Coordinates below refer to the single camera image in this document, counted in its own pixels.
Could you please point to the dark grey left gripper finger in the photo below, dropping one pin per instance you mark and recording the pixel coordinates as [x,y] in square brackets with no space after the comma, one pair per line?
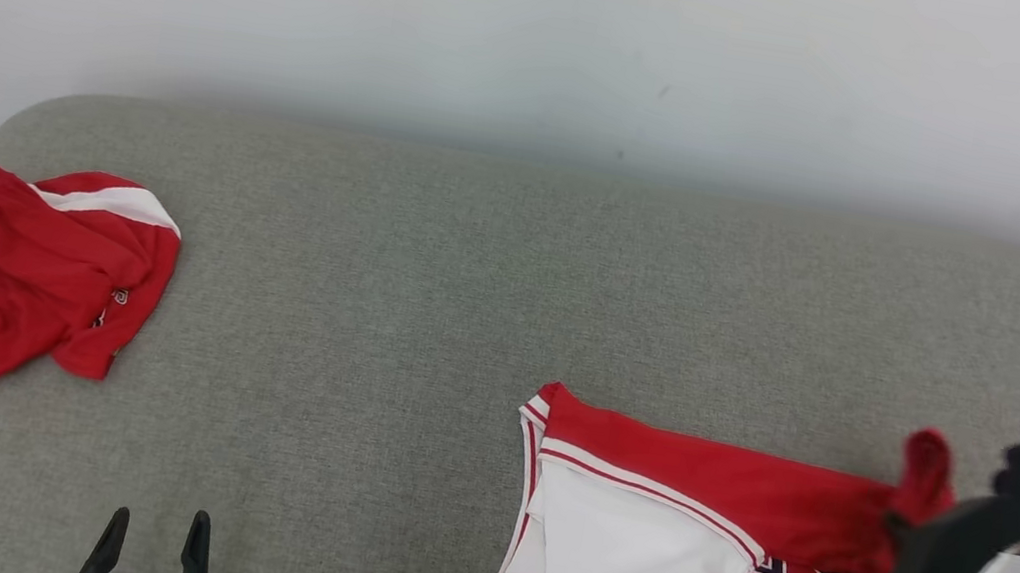
[104,554]
[196,563]

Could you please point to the red jersey with white sleeves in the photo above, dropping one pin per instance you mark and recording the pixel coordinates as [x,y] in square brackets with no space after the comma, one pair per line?
[742,493]

